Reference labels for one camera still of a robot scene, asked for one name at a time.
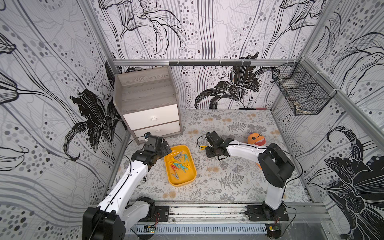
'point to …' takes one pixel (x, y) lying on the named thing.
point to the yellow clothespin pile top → (203, 146)
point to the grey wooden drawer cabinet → (148, 102)
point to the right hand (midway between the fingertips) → (210, 150)
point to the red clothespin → (174, 167)
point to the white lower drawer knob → (158, 131)
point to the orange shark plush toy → (256, 138)
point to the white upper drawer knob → (154, 119)
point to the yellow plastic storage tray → (180, 154)
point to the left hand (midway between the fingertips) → (163, 152)
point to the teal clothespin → (180, 166)
